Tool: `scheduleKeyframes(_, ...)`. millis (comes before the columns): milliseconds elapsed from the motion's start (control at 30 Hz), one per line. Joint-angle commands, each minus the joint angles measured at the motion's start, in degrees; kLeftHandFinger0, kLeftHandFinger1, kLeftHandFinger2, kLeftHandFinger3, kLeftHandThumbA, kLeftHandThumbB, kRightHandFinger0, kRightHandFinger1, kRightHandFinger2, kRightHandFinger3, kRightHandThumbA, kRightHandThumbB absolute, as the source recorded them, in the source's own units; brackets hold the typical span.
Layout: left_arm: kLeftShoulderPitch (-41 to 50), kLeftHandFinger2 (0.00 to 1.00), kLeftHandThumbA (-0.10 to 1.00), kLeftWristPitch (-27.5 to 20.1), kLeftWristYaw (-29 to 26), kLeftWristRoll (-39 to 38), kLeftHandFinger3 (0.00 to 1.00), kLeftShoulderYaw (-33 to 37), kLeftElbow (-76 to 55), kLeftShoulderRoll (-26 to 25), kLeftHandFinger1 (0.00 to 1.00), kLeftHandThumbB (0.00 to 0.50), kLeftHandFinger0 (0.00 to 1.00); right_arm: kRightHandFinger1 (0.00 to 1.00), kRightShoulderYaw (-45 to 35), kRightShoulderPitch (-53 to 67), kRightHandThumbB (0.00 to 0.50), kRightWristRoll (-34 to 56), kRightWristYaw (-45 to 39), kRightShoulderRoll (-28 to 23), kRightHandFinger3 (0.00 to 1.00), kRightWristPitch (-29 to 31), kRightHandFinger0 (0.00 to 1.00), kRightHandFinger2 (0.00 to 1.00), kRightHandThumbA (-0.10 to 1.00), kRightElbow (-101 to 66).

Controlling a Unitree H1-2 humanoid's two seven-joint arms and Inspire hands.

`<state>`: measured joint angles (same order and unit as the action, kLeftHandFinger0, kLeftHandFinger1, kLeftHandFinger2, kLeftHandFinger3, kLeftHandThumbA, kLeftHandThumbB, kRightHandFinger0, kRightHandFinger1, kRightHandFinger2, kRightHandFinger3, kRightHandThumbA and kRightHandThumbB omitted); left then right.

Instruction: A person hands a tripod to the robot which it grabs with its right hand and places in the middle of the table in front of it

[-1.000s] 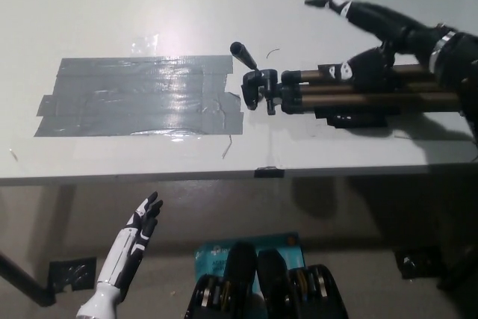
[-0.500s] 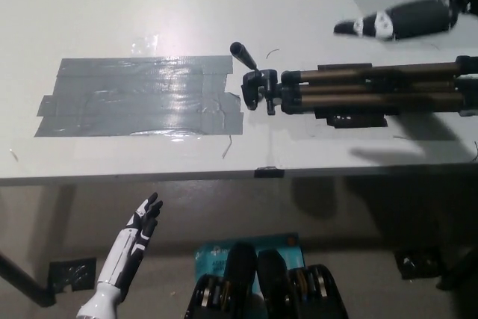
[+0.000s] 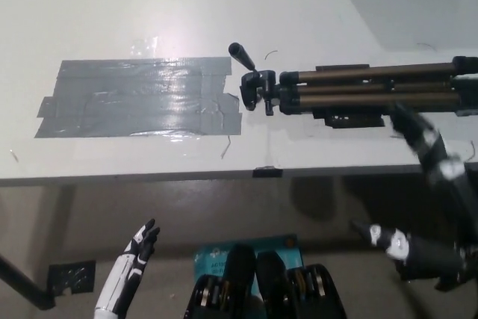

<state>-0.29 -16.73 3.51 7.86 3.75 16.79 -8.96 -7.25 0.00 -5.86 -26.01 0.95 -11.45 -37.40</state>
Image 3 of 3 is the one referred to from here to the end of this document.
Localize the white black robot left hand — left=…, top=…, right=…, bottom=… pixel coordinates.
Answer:
left=94, top=218, right=161, bottom=315

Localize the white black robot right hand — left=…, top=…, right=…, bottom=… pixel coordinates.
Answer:
left=350, top=101, right=478, bottom=294

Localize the black bronze camera tripod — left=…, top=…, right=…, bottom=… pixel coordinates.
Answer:
left=228, top=42, right=478, bottom=118

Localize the black robot torso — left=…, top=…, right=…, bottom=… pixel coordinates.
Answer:
left=184, top=244, right=347, bottom=319

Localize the black tape floor patch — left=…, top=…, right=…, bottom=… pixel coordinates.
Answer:
left=47, top=259, right=96, bottom=295

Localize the grey table leg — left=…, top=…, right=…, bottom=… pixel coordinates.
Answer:
left=47, top=184, right=78, bottom=271

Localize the teal cardboard box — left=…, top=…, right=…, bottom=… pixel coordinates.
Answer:
left=193, top=234, right=303, bottom=297

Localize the black metal stand bar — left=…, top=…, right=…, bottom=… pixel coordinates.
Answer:
left=0, top=253, right=57, bottom=311

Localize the black tape square patch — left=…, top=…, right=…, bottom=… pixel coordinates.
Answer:
left=311, top=64, right=386, bottom=130

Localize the small black tape strip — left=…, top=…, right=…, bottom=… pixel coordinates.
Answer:
left=252, top=168, right=284, bottom=179

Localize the grey duct tape patch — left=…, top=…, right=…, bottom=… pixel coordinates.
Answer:
left=34, top=57, right=243, bottom=139

